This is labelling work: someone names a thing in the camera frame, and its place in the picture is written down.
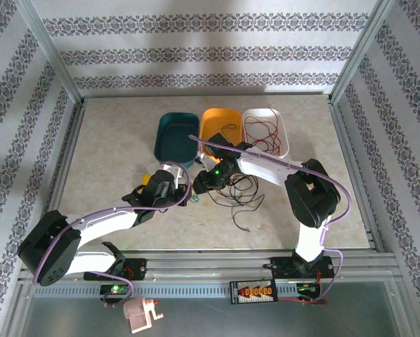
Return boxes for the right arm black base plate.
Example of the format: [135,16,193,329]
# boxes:
[270,256,336,282]

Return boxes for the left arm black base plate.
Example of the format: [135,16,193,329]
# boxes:
[83,258,148,282]

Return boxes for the yellow plastic bin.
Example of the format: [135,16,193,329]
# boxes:
[199,107,244,157]

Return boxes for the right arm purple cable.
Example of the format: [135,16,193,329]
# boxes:
[188,135,353,307]

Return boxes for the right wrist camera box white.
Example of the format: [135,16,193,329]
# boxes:
[195,154,216,171]

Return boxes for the aluminium table edge rail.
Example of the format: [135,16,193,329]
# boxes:
[34,100,87,254]
[326,98,386,253]

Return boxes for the grey metal shelf plate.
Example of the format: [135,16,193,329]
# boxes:
[6,280,418,337]

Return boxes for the aluminium frame post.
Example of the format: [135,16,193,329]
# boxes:
[329,0,397,103]
[15,0,85,103]

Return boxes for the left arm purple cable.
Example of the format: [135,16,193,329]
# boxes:
[32,161,193,308]

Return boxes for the white plastic bin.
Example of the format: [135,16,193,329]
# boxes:
[242,107,290,159]

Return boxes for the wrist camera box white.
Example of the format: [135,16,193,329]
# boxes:
[159,162,187,180]
[195,154,216,171]

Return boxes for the small circuit board blue parts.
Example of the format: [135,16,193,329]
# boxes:
[296,284,320,296]

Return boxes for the aluminium mounting rail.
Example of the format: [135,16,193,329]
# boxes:
[18,248,404,282]

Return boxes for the black power distribution board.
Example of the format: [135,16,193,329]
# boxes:
[229,279,280,305]

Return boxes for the small circuit board green light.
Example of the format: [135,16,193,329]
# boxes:
[100,284,131,296]

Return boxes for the pink printed clamp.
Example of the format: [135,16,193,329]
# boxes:
[123,297,164,334]

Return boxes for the red power wire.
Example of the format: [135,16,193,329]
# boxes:
[278,272,329,306]

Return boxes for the teal plastic bin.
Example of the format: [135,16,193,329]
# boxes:
[154,112,201,169]

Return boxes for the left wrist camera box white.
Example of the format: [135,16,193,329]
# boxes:
[159,162,187,180]

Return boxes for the grey slotted cable duct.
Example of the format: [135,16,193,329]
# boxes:
[30,283,323,299]

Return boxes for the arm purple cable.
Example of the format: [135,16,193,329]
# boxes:
[32,161,193,308]
[188,135,353,307]

